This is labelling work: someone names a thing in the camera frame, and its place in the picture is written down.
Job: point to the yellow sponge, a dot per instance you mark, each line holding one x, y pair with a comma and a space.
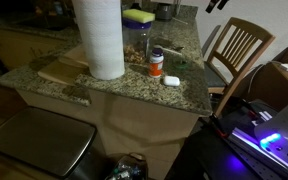
139, 15

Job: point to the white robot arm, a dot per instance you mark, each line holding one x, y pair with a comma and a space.
284, 126

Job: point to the clear jar purple lid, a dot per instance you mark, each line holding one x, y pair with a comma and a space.
135, 40

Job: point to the white thin stick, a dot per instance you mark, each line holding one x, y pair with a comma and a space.
180, 21

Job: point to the wooden chair grey seat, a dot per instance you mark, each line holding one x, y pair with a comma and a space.
244, 40

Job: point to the metal spoon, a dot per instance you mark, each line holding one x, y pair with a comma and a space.
176, 48

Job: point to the white plastic spoon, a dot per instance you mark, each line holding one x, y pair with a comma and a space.
165, 49

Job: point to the white earbuds case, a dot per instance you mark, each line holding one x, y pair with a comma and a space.
171, 81

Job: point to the white charger block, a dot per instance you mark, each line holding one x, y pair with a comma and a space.
287, 67

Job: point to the brown cardboard box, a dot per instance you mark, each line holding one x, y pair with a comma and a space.
274, 86

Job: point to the white paper towel roll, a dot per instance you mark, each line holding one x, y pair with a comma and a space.
100, 40

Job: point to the aluminium robot mounting base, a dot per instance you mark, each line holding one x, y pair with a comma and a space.
250, 150

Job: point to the black robot cart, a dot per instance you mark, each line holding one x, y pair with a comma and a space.
204, 156

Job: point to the wooden cutting board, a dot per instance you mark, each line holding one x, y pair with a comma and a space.
60, 70

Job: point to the stainless steel trash can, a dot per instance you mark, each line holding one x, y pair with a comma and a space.
40, 140

